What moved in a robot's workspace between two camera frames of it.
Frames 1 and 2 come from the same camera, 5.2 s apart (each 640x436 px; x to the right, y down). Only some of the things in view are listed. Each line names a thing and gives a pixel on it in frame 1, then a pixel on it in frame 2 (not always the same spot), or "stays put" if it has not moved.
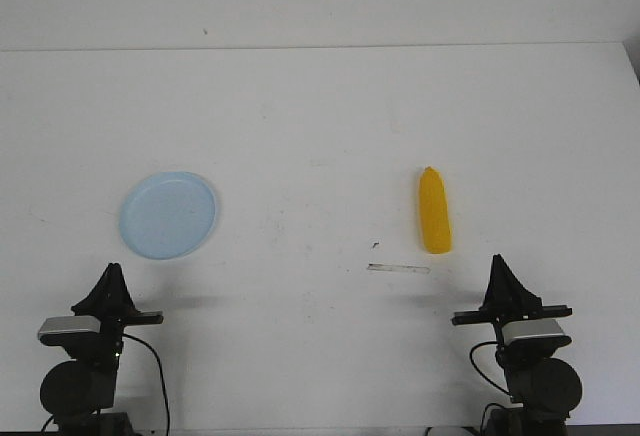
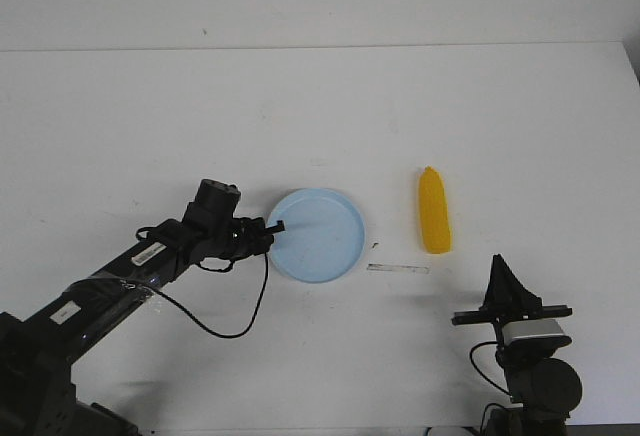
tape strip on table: x=397 y=267 stays put
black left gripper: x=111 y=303 → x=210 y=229
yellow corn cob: x=434 y=213 stays put
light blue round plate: x=167 y=215 → x=323 y=238
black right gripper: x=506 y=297 stays put
